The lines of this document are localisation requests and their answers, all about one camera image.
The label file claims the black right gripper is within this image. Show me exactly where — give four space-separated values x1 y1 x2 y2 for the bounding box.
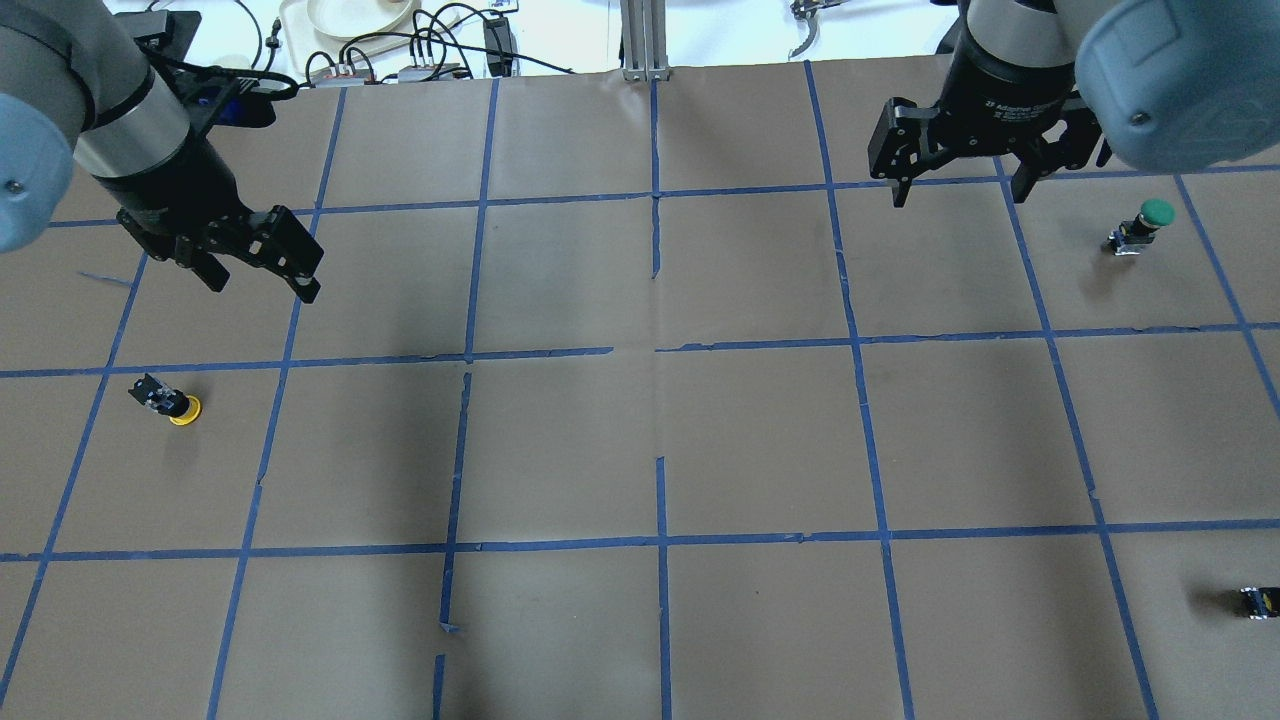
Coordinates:
867 20 1114 208

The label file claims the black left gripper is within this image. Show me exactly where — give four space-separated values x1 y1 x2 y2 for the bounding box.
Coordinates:
118 135 324 304

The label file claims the yellow push button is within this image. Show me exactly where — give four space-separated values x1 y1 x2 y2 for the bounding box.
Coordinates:
128 374 202 427

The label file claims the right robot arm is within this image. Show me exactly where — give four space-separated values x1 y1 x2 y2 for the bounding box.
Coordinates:
868 1 1279 208

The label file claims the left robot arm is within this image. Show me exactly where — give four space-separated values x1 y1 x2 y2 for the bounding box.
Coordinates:
1 1 324 304

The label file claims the green push button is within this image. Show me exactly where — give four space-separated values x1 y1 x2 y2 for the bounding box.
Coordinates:
1101 199 1178 258

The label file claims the black monitor stand base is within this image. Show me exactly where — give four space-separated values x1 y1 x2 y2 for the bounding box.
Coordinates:
113 10 204 61

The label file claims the beige tray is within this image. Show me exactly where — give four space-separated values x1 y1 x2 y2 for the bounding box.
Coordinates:
278 1 424 70

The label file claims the beige plate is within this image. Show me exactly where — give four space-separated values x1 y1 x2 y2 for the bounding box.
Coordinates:
303 0 416 40

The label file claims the black power adapter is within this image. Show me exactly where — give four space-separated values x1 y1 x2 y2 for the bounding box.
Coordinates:
483 15 516 77

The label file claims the aluminium frame post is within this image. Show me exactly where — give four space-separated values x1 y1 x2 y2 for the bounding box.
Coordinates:
618 0 671 82

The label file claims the small black switch block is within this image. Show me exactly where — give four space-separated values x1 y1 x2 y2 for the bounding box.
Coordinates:
1238 585 1280 620

